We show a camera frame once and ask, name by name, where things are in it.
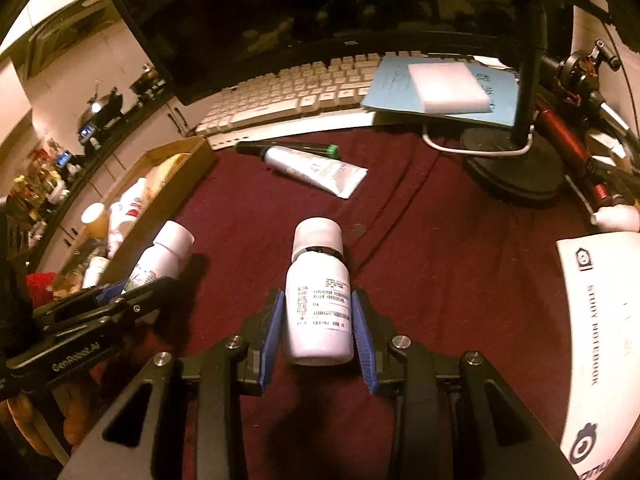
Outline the red and black metal tool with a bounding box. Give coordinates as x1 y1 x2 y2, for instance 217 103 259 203
532 40 640 211

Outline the silver squeeze tube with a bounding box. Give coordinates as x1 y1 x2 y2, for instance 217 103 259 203
264 145 369 200

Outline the black marker green cap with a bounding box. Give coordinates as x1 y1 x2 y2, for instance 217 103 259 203
235 141 341 161

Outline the black round base stand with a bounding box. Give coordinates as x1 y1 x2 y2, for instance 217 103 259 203
460 0 566 203

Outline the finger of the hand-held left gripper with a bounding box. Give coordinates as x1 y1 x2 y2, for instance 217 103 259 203
42 275 177 336
31 280 130 322

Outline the silver wok with lid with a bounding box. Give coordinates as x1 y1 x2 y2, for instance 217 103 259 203
77 87 123 133

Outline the person's left hand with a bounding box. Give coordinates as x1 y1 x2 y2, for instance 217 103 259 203
0 360 108 461

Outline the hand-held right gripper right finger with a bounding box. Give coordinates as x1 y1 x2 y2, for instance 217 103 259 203
351 289 578 480

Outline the white bottle green label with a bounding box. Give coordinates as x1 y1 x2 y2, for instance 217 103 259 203
122 220 196 293

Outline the shallow cardboard box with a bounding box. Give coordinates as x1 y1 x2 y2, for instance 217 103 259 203
50 135 218 293

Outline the cream round lid jar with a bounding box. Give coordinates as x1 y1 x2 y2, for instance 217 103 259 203
80 202 108 241

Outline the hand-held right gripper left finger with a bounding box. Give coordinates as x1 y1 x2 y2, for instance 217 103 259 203
57 287 287 480

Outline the white bottle text label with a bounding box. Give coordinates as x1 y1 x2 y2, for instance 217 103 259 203
285 217 355 366

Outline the small white object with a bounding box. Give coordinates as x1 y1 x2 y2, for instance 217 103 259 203
590 205 640 233

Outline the small white bottle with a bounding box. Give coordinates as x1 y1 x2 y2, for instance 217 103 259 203
82 255 111 288

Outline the black computer monitor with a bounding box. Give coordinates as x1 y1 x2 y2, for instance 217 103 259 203
95 0 573 106

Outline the range hood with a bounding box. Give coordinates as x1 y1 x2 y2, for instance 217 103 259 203
25 0 126 78

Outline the group of condiment bottles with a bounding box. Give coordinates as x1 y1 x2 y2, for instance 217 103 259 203
10 140 86 211

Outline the person's left forearm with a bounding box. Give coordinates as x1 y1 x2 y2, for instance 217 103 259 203
24 271 60 308

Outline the white foam block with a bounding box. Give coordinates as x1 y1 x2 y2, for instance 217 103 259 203
407 62 492 113

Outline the maroon table cloth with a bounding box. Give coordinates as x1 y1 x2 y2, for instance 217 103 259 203
50 125 601 480

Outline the white computer keyboard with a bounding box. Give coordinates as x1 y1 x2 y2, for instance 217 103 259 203
195 50 431 152

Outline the white cable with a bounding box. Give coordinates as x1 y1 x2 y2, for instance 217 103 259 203
421 125 533 155

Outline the metal cooking pot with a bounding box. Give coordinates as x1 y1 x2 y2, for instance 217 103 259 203
130 65 163 96

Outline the white study notebook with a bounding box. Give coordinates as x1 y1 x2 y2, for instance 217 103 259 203
555 230 640 480

